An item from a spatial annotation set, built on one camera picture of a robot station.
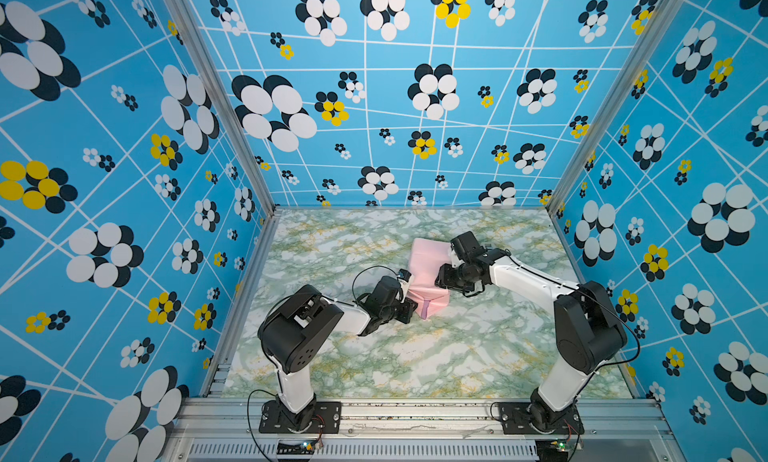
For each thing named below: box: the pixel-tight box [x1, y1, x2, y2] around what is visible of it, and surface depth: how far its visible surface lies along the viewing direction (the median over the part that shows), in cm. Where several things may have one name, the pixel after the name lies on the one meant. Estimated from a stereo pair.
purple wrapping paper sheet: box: [408, 238, 452, 320], surface depth 95 cm
